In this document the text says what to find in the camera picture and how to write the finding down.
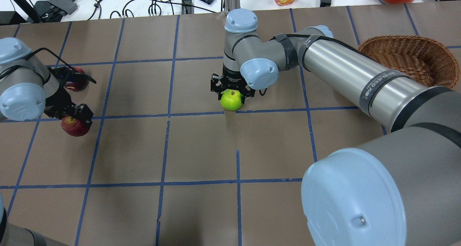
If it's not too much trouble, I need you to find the red yellow apple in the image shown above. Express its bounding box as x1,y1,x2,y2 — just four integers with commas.
61,115,92,137

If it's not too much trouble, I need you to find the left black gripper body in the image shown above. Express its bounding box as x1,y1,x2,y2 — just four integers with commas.
44,68,76,118

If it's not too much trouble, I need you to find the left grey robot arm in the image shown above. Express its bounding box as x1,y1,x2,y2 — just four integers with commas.
0,37,96,134

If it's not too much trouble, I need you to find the green apple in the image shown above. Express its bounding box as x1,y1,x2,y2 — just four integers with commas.
220,89,243,111

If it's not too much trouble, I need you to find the wicker basket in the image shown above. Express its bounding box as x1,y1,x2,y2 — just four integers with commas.
358,35,460,89

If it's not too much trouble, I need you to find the black monitor stand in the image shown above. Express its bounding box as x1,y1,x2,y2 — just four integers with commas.
13,0,43,23

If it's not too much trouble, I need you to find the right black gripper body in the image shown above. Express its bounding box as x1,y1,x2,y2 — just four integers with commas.
220,68,250,92

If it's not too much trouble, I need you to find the dark red apple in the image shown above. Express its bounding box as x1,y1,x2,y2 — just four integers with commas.
64,67,88,92

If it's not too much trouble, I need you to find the grey usb hub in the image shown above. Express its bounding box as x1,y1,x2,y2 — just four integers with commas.
48,0,78,15

